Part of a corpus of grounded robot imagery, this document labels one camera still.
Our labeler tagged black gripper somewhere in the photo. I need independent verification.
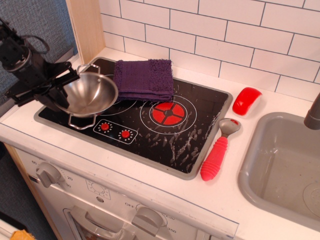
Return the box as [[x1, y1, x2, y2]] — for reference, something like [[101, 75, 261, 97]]
[[4, 53, 80, 112]]

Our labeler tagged stainless steel colander bowl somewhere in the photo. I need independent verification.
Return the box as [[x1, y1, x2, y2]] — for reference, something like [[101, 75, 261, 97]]
[[57, 64, 119, 130]]

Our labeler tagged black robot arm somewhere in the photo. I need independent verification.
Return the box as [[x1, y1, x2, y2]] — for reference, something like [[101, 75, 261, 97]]
[[0, 19, 80, 112]]

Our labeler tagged yellow object at corner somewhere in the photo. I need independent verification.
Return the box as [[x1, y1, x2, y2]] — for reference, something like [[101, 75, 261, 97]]
[[10, 229, 35, 240]]

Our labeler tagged light wooden side panel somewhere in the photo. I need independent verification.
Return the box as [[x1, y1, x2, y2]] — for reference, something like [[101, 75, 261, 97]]
[[66, 0, 106, 64]]

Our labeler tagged purple folded towel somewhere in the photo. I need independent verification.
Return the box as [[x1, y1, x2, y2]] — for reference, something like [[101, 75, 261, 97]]
[[113, 59, 174, 101]]

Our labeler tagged grey left oven knob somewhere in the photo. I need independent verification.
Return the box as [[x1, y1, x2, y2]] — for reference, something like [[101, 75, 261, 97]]
[[36, 162, 62, 188]]

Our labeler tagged grey oven knob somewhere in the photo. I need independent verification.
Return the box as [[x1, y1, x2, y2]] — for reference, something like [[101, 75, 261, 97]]
[[131, 207, 164, 237], [36, 162, 62, 188]]

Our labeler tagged white toy oven front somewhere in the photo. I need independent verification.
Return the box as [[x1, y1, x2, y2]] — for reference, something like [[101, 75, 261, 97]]
[[16, 150, 224, 240]]

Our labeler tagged black toy stovetop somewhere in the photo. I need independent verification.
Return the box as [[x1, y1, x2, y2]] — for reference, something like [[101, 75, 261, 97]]
[[33, 57, 234, 181]]

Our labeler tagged grey right oven knob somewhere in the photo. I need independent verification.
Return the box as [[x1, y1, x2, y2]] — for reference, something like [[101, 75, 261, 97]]
[[131, 207, 164, 237]]

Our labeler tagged red and white toy food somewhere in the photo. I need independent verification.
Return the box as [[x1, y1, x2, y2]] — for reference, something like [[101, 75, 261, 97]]
[[232, 87, 263, 118]]

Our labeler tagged grey sink basin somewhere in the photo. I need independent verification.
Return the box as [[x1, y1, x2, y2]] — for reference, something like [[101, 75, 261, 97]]
[[238, 112, 320, 231]]

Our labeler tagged grey faucet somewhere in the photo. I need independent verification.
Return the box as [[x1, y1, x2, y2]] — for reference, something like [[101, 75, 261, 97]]
[[304, 93, 320, 130]]

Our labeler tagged spoon with red handle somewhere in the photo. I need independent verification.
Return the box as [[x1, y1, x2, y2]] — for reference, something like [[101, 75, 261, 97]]
[[200, 118, 241, 182]]

